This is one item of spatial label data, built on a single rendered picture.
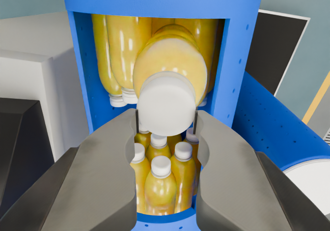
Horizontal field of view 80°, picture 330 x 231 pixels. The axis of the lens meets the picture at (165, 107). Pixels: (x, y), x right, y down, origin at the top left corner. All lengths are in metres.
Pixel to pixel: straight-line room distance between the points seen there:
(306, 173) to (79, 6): 0.69
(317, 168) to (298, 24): 1.01
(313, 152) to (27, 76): 0.73
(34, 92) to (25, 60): 0.05
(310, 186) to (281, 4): 1.18
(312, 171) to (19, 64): 0.74
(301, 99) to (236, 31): 1.72
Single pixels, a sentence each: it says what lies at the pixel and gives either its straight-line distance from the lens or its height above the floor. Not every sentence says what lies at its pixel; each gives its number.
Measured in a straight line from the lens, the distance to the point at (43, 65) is 0.37.
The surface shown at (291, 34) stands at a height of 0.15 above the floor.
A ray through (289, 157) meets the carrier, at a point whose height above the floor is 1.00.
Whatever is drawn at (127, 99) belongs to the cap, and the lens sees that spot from 0.36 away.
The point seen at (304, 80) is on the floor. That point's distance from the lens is 1.89.
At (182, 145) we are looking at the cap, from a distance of 0.45.
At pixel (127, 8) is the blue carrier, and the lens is 0.22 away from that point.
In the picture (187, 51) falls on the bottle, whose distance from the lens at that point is 0.17.
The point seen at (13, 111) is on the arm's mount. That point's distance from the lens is 0.37.
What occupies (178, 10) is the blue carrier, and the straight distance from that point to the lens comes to 0.22.
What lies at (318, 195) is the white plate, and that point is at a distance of 0.83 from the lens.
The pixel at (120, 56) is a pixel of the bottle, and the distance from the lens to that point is 0.32.
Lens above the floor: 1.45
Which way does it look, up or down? 61 degrees down
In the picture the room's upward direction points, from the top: 180 degrees clockwise
